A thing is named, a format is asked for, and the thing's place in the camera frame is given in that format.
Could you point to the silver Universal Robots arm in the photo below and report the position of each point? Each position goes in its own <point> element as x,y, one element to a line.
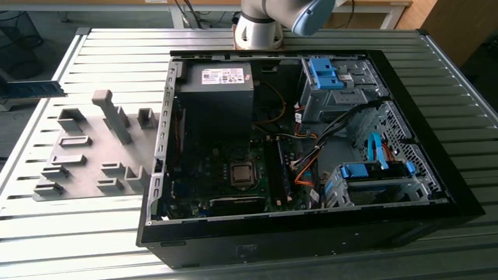
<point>256,29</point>

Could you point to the black RAM slot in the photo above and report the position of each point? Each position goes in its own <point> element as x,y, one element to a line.
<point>272,172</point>

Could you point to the CPU socket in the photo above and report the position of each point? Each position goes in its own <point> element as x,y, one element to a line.
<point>241,161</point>

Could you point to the silver CPU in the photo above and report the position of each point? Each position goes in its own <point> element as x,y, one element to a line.
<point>241,173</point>

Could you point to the grey power supply unit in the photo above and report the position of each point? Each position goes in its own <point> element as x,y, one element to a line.
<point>217,87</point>

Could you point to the green motherboard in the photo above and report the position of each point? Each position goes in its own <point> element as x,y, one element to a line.
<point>193,181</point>

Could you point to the black graphics card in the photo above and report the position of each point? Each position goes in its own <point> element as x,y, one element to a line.
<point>236,204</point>

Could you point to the grey metal drive cage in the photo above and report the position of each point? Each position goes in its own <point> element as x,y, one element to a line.
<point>346,100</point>

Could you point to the blue disk carrier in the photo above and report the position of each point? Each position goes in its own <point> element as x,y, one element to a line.
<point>354,170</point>

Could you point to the blue plastic drive latch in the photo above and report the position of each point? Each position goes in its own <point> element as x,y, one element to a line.
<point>323,73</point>

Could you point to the grey metal disk bay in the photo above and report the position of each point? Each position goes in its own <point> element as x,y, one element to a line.
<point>380,186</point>

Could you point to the black open PC case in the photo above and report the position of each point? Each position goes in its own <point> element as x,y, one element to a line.
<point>311,242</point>

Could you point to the grey plastic parts rack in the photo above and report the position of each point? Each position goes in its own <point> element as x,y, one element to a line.
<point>97,146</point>

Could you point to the white framed wooden desk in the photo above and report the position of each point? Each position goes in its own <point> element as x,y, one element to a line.
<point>380,3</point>

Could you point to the brown wooden cabinet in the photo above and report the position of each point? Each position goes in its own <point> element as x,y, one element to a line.
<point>459,23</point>

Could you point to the black mesh wastebasket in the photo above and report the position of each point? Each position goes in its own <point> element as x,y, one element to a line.
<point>18,43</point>

